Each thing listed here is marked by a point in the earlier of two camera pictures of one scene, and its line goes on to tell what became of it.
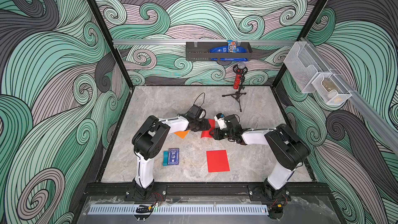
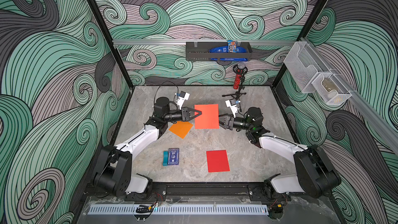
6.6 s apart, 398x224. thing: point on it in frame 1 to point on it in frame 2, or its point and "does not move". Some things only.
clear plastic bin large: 303,64 does not move
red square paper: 217,161 does not move
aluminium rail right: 385,129 does not move
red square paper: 205,134 to 209,119
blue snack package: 231,47 does not move
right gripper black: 218,134 to 229,122
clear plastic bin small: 330,88 does not move
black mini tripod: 237,95 does not move
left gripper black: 205,126 to 184,115
